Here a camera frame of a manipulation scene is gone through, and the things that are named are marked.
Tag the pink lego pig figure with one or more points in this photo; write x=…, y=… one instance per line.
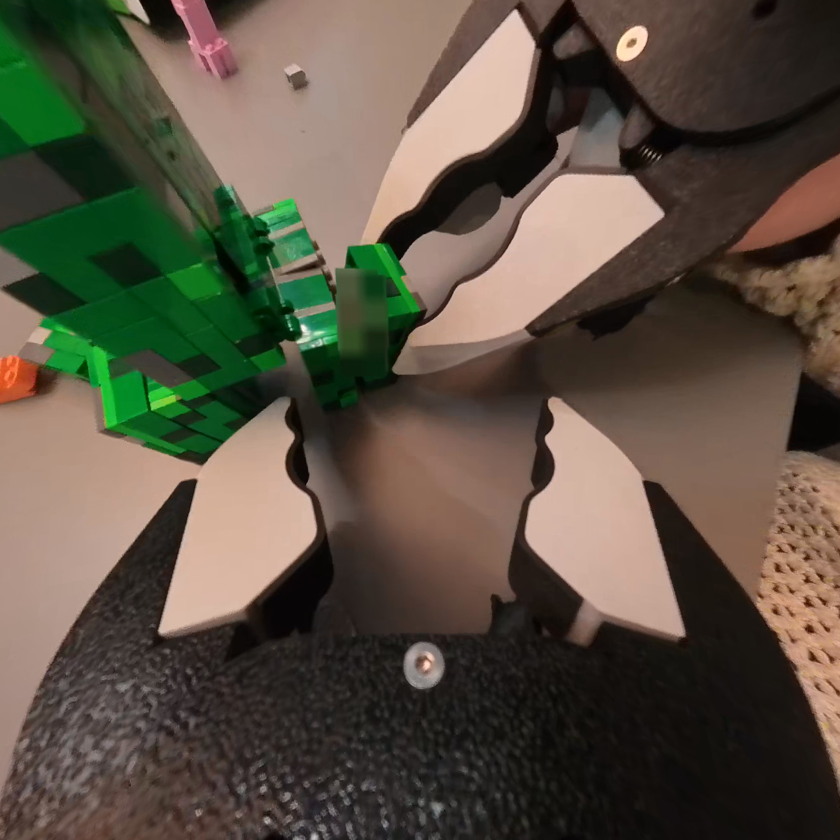
x=207, y=39

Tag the small grey lego brick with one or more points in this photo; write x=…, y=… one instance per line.
x=296, y=76

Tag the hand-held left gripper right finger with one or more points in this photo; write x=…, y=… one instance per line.
x=597, y=544

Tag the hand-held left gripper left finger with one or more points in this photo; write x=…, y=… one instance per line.
x=243, y=544

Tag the person's right hand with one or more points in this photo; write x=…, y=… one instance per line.
x=804, y=216

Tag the person's cream knit sweater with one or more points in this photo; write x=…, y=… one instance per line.
x=804, y=577

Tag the green lego creeper figure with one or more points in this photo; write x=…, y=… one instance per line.
x=98, y=229

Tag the green lego foot block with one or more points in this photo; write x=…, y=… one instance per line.
x=65, y=354
x=401, y=305

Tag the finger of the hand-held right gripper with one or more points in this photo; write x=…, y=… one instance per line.
x=571, y=243
x=472, y=111

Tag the orange lego brick separator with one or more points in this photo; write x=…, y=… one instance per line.
x=16, y=379

